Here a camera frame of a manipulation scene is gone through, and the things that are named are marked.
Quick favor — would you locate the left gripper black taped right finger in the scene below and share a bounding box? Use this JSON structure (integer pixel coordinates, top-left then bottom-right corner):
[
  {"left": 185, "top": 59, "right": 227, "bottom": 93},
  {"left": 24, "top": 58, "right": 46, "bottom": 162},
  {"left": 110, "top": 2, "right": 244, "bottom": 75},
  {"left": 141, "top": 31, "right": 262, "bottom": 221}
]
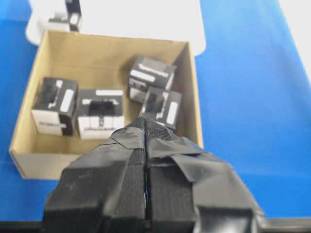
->
[{"left": 145, "top": 119, "right": 263, "bottom": 233}]

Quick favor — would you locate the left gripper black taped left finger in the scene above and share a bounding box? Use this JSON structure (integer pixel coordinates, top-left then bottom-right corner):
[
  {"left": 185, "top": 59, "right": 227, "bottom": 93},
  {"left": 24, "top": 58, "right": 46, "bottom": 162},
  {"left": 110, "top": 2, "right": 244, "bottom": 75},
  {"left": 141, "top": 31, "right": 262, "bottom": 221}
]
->
[{"left": 42, "top": 117, "right": 146, "bottom": 233}]

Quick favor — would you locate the black white Dynamixel box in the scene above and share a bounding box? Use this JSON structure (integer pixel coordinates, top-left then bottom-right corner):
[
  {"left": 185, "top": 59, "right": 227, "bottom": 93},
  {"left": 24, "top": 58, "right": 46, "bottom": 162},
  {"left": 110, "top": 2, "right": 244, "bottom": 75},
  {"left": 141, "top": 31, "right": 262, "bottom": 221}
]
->
[
  {"left": 139, "top": 87, "right": 182, "bottom": 130},
  {"left": 128, "top": 55, "right": 177, "bottom": 103},
  {"left": 31, "top": 77, "right": 78, "bottom": 136},
  {"left": 76, "top": 89, "right": 125, "bottom": 140}
]

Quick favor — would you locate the brown cardboard box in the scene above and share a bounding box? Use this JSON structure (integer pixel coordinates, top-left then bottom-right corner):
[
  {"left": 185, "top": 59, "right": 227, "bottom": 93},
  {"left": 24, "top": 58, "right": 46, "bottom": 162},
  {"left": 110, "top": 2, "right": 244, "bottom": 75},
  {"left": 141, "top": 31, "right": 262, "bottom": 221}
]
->
[{"left": 9, "top": 31, "right": 204, "bottom": 180}]

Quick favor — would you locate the white black box in bin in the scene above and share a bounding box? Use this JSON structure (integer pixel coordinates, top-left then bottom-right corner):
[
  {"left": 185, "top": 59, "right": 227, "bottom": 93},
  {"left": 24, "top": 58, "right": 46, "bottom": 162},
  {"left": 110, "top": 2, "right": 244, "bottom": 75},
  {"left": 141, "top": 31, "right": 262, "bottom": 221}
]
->
[{"left": 47, "top": 13, "right": 70, "bottom": 32}]

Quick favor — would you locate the black Dynamixel box in bin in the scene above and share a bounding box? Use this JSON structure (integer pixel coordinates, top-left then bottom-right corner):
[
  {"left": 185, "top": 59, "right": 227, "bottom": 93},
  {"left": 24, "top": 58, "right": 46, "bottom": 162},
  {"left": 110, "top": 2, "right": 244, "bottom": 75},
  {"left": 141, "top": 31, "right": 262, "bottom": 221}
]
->
[{"left": 65, "top": 0, "right": 82, "bottom": 32}]

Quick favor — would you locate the blue table mat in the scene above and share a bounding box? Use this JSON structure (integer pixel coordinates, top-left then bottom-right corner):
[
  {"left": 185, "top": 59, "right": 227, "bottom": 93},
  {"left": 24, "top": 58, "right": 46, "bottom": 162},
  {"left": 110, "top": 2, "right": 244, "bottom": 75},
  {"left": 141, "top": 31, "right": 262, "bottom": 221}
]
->
[{"left": 0, "top": 0, "right": 311, "bottom": 221}]

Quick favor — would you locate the white plastic bin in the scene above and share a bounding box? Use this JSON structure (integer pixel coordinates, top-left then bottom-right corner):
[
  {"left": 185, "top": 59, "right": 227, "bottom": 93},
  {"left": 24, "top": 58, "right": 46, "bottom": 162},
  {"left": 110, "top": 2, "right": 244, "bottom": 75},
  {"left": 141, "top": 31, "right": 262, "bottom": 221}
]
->
[{"left": 25, "top": 0, "right": 206, "bottom": 56}]

